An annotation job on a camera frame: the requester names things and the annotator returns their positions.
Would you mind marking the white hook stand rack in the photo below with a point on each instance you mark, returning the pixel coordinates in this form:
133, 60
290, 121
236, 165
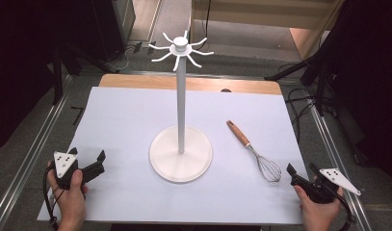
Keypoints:
181, 96

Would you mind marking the dark curtain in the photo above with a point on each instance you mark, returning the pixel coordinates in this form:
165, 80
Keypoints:
370, 80
13, 64

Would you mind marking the beige wooden furniture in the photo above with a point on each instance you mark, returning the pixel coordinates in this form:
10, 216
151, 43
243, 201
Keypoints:
248, 16

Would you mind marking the black cabinet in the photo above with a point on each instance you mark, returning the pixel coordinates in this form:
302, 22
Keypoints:
97, 25

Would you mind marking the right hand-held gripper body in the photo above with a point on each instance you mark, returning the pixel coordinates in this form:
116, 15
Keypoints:
322, 192

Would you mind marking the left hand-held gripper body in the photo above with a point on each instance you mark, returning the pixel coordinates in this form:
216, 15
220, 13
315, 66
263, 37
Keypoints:
64, 163

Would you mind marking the person's left hand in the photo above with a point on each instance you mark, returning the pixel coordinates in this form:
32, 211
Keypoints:
70, 205

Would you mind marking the person's right hand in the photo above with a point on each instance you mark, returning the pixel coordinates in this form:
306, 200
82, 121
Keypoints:
318, 213

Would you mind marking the white table sheet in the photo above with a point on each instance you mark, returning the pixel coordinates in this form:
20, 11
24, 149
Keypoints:
126, 144

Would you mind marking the black metal stand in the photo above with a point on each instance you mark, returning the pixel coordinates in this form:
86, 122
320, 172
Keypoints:
57, 77

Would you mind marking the aluminium floor rail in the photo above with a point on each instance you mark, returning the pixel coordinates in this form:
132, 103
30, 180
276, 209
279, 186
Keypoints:
30, 154
331, 150

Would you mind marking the black tripod stand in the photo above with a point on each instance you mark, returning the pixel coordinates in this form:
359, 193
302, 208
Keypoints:
320, 86

